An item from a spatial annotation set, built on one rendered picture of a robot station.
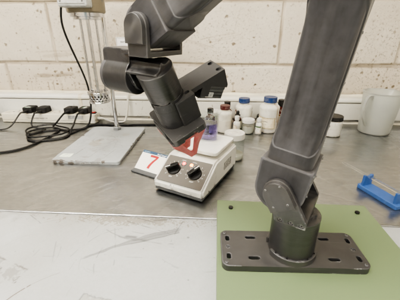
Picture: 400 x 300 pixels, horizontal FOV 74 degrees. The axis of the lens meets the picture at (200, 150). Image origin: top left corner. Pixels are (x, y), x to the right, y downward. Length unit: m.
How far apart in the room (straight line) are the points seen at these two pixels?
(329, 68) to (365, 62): 0.95
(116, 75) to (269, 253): 0.35
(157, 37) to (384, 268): 0.44
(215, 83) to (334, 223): 0.31
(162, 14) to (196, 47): 0.75
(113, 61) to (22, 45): 0.93
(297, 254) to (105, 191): 0.45
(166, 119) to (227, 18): 0.73
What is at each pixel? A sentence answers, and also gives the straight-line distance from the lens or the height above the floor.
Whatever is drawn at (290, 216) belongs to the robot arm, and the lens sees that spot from 0.35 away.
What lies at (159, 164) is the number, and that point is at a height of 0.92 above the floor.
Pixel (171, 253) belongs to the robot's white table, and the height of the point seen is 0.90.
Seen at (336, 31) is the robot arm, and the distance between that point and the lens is 0.30.
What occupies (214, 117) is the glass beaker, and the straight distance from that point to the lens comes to 0.66.
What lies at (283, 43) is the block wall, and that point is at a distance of 1.15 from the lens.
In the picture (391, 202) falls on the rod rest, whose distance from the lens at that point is 0.71.
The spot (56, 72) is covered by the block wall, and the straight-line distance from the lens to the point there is 1.31.
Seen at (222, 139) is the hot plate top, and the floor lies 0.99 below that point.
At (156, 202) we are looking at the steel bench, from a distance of 0.61.
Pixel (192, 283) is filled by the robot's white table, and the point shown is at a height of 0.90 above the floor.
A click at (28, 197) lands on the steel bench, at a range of 0.73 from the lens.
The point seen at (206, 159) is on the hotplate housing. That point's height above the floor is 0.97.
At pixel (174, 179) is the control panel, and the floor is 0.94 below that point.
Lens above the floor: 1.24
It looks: 24 degrees down
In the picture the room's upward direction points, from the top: straight up
